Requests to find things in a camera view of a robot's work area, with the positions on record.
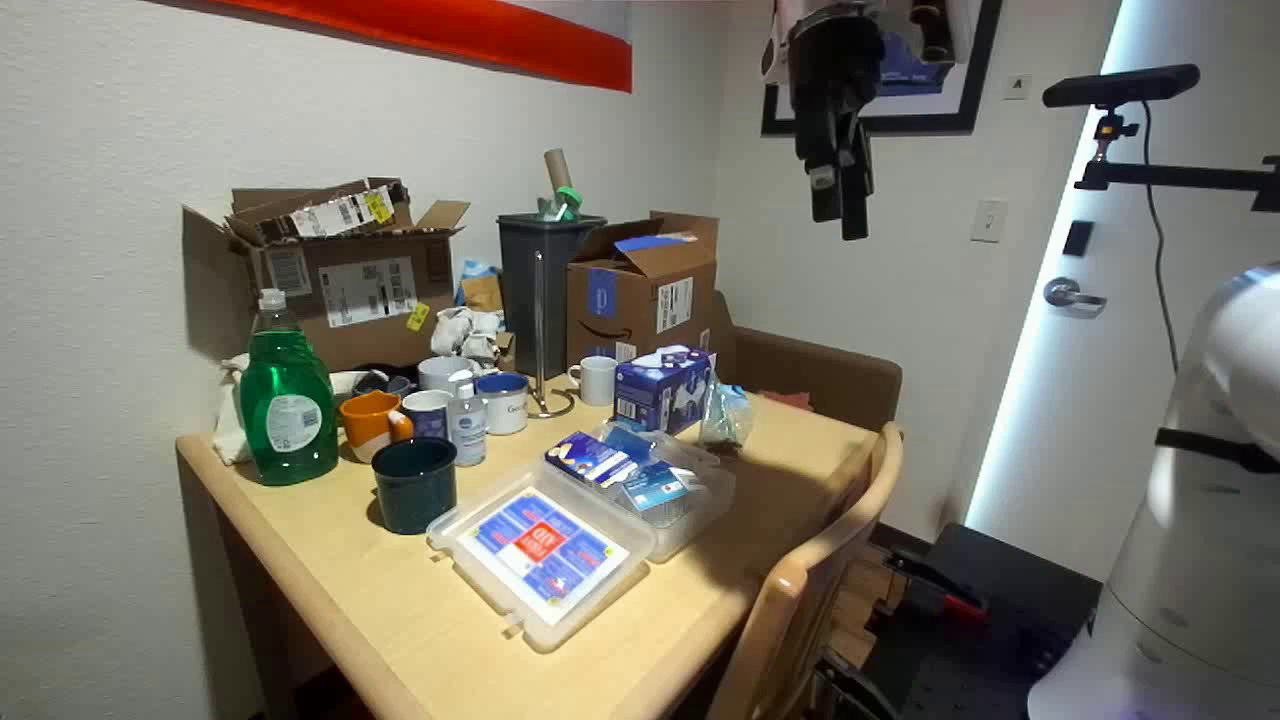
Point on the purple blue tissue box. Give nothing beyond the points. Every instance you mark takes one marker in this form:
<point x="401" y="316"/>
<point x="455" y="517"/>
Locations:
<point x="663" y="386"/>

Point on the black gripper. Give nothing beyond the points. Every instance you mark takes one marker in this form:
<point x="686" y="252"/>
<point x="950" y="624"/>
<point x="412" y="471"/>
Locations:
<point x="839" y="80"/>

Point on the orange mug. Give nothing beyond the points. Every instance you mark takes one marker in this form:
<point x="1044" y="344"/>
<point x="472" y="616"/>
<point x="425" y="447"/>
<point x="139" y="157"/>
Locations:
<point x="364" y="427"/>

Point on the dark green mug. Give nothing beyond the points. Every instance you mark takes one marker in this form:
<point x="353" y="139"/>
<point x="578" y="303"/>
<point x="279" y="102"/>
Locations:
<point x="412" y="485"/>

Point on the white light switch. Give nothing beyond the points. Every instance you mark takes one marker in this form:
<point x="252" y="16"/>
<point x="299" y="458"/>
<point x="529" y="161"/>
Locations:
<point x="989" y="220"/>

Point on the red wall banner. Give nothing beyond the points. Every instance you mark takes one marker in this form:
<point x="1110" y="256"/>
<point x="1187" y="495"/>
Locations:
<point x="466" y="30"/>

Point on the black trash bin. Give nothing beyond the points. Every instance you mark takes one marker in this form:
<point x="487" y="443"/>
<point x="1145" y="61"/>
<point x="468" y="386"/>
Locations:
<point x="536" y="293"/>

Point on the clear plastic first aid box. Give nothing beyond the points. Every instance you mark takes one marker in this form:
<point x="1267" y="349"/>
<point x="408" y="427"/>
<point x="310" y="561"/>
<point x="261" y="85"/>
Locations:
<point x="573" y="532"/>

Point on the first aid guide card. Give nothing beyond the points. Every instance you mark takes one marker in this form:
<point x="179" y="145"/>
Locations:
<point x="543" y="544"/>

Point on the green detergent bottle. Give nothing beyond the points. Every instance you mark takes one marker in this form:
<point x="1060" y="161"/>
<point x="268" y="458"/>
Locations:
<point x="286" y="421"/>

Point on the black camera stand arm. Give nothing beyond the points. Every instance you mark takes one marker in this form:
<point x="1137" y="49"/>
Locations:
<point x="1187" y="175"/>

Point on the wooden chair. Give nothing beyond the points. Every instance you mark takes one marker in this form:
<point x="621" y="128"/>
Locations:
<point x="815" y="574"/>

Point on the black framed wall picture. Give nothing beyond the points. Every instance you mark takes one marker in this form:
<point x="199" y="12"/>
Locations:
<point x="955" y="105"/>

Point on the clear plastic zip bag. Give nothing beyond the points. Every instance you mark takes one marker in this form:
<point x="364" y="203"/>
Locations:
<point x="724" y="433"/>

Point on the small clear water bottle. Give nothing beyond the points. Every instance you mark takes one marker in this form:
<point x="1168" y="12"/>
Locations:
<point x="466" y="427"/>

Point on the black camera on stand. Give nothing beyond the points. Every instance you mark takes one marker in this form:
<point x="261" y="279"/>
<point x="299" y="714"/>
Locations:
<point x="1121" y="85"/>

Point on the white mug with blue rim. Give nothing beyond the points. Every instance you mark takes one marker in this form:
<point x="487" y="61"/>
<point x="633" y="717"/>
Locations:
<point x="503" y="407"/>

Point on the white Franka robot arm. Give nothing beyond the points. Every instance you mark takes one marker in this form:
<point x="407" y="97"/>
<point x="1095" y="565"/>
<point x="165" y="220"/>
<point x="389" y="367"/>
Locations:
<point x="1202" y="561"/>

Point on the brown armchair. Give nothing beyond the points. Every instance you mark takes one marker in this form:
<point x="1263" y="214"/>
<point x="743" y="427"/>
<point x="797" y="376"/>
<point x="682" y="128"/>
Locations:
<point x="826" y="375"/>

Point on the large open cardboard box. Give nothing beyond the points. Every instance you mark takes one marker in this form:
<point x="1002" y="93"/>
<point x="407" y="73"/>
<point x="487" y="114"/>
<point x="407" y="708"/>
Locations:
<point x="347" y="286"/>

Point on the black door lock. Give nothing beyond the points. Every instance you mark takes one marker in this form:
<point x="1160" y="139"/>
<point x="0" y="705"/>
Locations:
<point x="1079" y="237"/>

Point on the plain white mug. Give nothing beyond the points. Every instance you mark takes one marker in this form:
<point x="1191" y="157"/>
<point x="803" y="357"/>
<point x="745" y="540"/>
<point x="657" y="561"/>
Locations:
<point x="598" y="383"/>

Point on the small cardboard shipping box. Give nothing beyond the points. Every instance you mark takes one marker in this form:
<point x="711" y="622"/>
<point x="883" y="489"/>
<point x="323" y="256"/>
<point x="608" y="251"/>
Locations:
<point x="633" y="303"/>

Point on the blue white medicine box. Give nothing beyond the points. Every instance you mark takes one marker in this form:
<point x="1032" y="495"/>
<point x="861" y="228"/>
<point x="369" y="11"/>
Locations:
<point x="585" y="458"/>

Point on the white crumpled cloth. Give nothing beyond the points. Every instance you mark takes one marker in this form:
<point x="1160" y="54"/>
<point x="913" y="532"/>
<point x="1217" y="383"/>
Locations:
<point x="468" y="334"/>

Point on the blue and white mug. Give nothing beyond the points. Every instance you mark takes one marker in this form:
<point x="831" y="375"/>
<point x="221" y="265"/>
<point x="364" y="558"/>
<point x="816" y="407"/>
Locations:
<point x="431" y="418"/>

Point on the cardboard tube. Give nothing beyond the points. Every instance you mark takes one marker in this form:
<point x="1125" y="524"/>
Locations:
<point x="559" y="170"/>

